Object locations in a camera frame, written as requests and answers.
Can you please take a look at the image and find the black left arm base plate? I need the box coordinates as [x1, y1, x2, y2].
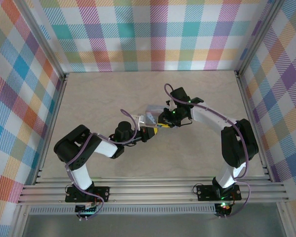
[65, 185, 111, 203]

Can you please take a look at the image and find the small black controller board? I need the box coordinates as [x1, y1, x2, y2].
[216, 201, 232, 216]

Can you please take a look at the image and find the aluminium frame rail with bases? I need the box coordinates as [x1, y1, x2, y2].
[17, 176, 290, 206]

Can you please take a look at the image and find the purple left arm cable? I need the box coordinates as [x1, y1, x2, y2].
[65, 109, 142, 220]

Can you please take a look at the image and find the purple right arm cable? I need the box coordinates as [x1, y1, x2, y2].
[164, 83, 252, 219]

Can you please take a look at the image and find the aluminium side rail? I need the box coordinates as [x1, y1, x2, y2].
[234, 71, 273, 178]
[32, 73, 70, 185]

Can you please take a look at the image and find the aluminium frame post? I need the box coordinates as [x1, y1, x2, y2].
[13, 0, 69, 82]
[234, 0, 286, 79]

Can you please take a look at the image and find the green circuit board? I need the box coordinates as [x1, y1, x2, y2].
[74, 202, 101, 216]

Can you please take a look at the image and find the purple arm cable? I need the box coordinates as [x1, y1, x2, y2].
[164, 83, 252, 219]
[65, 109, 142, 220]

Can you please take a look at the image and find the grey slotted cable duct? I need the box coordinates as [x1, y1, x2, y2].
[29, 203, 217, 215]

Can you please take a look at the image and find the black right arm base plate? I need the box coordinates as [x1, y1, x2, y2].
[192, 183, 241, 201]

